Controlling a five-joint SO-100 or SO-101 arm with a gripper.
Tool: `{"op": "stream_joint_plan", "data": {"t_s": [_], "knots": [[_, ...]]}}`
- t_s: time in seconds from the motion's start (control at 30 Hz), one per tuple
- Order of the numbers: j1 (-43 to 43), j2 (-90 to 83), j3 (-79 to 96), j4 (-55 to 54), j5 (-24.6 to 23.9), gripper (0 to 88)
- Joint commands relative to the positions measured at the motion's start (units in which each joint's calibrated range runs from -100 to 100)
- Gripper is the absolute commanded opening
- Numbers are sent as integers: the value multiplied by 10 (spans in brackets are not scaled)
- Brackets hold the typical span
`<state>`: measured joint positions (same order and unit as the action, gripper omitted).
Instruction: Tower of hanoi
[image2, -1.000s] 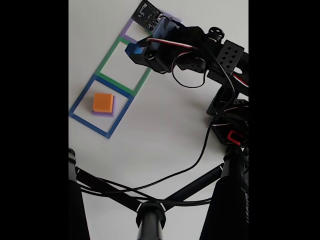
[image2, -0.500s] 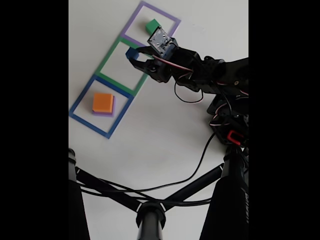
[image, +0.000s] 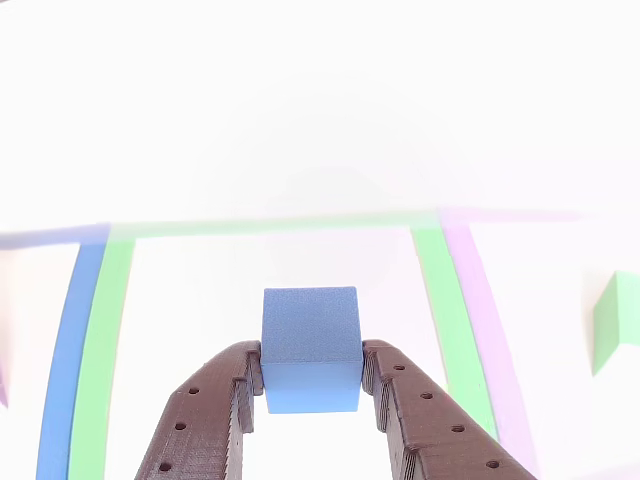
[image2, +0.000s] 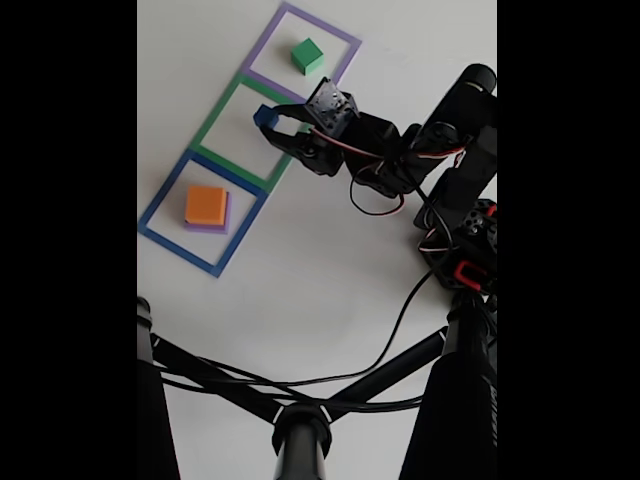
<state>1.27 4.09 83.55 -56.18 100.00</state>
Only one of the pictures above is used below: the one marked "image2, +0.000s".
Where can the small blue block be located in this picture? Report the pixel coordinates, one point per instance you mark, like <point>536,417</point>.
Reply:
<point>264,116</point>

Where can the green block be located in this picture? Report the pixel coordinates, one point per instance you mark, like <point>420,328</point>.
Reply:
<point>305,52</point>

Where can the large purple block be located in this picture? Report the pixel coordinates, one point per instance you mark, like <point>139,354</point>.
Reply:
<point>227,220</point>

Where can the orange block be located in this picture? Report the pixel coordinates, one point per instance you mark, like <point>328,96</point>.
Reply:
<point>204,204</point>

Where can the red clamp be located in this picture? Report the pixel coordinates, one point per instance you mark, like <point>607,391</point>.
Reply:
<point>465,274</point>

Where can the black tripod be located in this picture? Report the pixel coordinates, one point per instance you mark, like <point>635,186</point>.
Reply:
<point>300,440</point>

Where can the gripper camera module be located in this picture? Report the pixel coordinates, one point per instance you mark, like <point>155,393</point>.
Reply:
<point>330,107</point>

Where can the purple square frame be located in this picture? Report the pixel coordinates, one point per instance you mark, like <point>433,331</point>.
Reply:
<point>260,56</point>

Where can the green square frame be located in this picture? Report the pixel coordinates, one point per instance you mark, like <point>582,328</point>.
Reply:
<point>215,120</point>

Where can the blue square frame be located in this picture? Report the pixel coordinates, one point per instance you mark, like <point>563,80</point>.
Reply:
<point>165,197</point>

